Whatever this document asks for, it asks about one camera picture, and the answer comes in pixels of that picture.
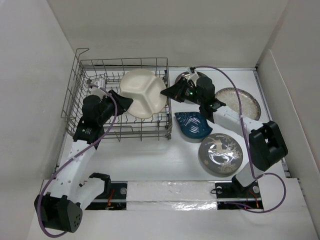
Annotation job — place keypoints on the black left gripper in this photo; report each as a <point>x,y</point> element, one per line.
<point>123,103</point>

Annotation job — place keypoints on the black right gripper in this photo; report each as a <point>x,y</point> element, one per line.
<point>175,91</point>

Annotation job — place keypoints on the cream divided plate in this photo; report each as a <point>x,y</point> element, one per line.
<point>144,88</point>

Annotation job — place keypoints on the blue leaf-shaped dish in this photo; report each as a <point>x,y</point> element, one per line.
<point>193,125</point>

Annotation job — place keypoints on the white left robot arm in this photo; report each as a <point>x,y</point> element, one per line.
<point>61,202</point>

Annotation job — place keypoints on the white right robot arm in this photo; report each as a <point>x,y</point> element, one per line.
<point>264,141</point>

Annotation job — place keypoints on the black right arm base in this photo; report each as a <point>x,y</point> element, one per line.
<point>229,199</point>

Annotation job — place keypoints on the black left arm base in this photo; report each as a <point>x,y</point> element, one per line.
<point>115,200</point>

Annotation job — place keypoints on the speckled beige round plate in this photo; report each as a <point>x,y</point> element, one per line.
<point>249,105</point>

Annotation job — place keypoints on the grey plate with gold tree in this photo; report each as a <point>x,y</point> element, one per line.
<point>220,154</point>

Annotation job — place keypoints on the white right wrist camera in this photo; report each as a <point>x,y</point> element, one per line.
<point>192,72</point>

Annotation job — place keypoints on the grey wire dish rack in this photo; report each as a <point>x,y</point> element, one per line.
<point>86,71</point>

